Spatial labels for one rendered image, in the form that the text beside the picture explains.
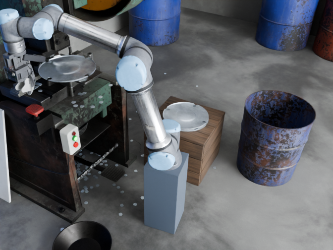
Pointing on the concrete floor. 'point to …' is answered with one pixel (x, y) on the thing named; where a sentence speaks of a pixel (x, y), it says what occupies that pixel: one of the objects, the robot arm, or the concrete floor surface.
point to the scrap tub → (273, 136)
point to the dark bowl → (83, 237)
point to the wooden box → (197, 142)
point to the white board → (5, 186)
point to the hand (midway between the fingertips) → (30, 91)
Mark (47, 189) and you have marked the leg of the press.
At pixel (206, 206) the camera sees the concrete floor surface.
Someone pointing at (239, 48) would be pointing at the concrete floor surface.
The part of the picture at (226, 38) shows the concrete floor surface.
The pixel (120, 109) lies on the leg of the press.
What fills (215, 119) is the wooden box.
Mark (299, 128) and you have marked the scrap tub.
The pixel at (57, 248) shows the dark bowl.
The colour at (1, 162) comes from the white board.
